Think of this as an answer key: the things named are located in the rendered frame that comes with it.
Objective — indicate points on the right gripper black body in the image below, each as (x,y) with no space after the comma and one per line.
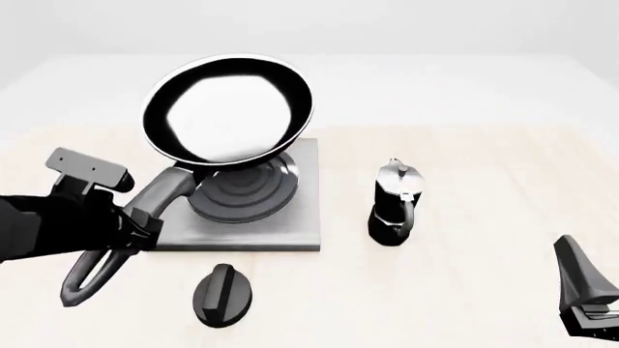
(592,326)

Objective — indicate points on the round black stove knob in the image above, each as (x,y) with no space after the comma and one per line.
(220,297)

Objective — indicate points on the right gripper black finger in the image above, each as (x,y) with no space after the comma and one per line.
(580,275)

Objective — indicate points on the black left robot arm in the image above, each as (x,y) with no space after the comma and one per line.
(53,228)

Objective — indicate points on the flat grey stove plate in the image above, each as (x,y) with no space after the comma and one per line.
(304,217)

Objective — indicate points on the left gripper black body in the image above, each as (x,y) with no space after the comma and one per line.
(117,228)

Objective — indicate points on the black and silver moka pot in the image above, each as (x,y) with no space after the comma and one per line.
(387,224)

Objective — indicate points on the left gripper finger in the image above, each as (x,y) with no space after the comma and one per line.
(138,242)
(144,222)

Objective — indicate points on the grey plate on black stalk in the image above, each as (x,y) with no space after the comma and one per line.
(87,165)

